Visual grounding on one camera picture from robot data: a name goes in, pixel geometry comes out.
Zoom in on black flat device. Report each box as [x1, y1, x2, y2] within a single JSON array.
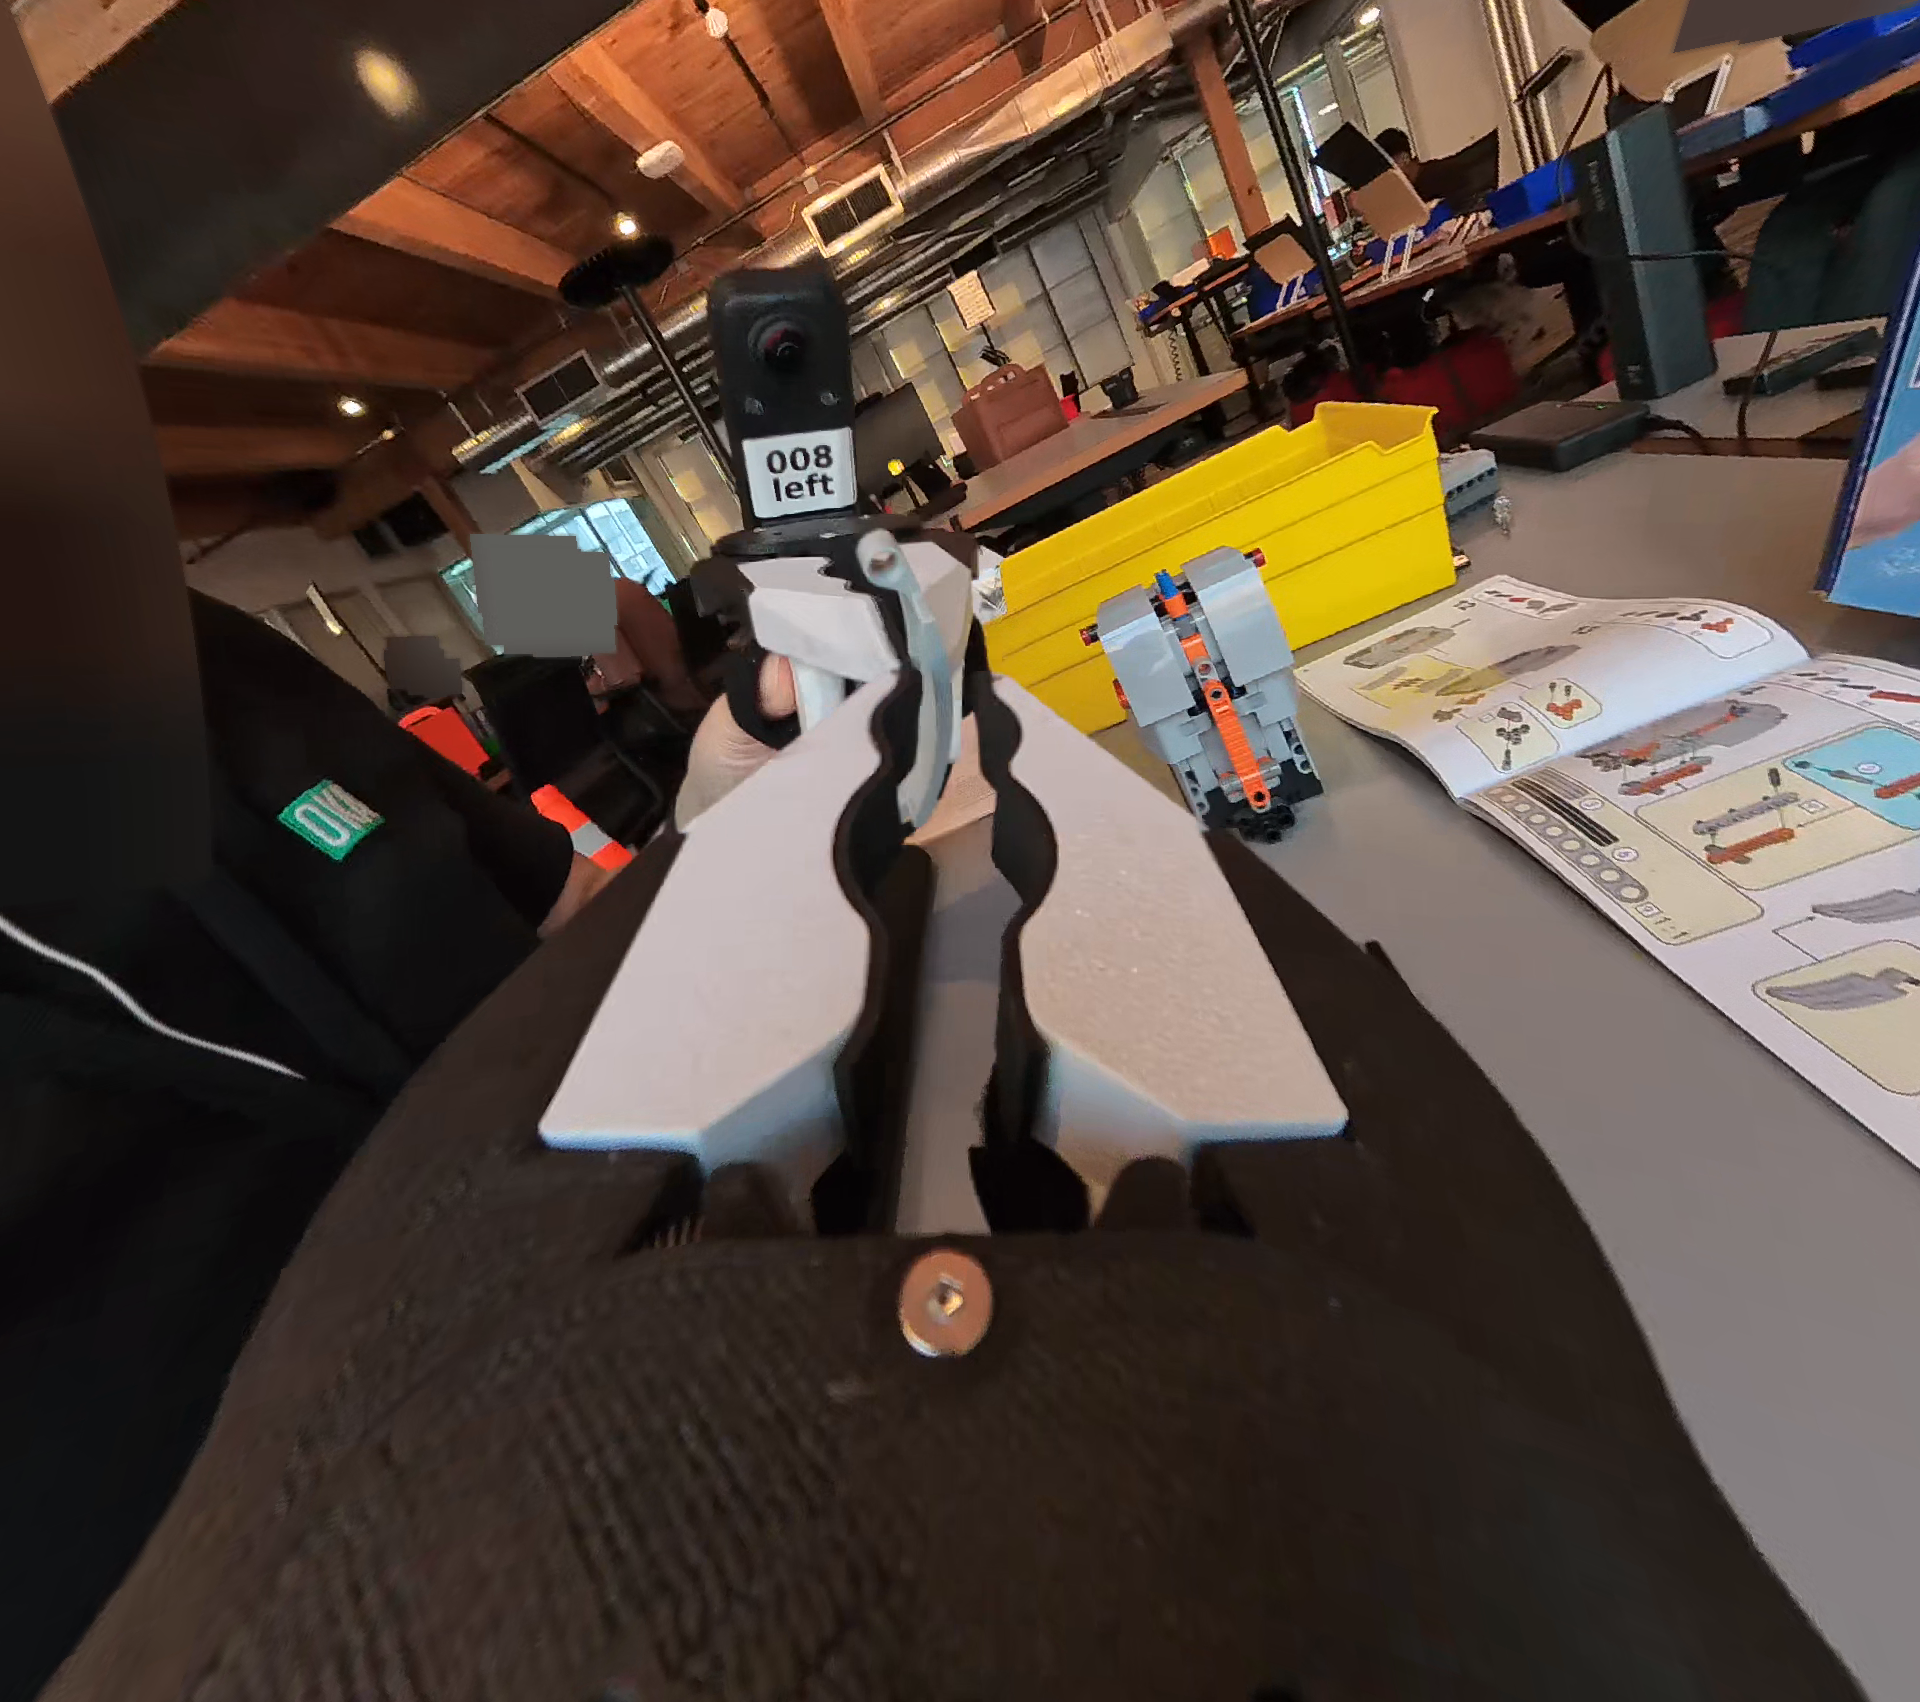
[[1467, 395, 1654, 474]]

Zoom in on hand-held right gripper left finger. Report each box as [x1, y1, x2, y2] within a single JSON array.
[[540, 668, 916, 1222]]

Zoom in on person's black shirt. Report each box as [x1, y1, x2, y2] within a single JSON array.
[[0, 592, 582, 1702]]

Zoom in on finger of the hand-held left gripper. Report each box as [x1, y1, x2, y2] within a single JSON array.
[[744, 554, 903, 736], [905, 545, 1003, 668]]

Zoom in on brown bag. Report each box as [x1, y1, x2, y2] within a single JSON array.
[[950, 364, 1070, 462]]

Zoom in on blue robot kit box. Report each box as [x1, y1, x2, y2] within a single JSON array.
[[1815, 249, 1920, 621]]

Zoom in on grey desk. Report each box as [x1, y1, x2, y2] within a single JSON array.
[[897, 319, 1920, 1702]]

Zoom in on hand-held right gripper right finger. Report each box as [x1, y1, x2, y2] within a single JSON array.
[[975, 676, 1348, 1177]]

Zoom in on dark green bar device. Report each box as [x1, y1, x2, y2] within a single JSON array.
[[1723, 325, 1884, 398]]

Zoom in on yellow plastic bin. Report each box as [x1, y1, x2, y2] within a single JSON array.
[[981, 398, 1462, 736]]

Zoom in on dark green tower device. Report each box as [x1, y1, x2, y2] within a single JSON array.
[[1568, 102, 1720, 403]]

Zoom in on grey brick robot model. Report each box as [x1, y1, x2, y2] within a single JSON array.
[[1097, 545, 1323, 848]]

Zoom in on blue storage bins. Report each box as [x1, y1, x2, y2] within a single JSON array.
[[1677, 5, 1920, 163]]

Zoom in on person's left hand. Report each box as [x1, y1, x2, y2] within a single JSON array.
[[679, 658, 841, 829]]

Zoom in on open instruction booklet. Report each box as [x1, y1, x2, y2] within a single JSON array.
[[1291, 575, 1920, 1171]]

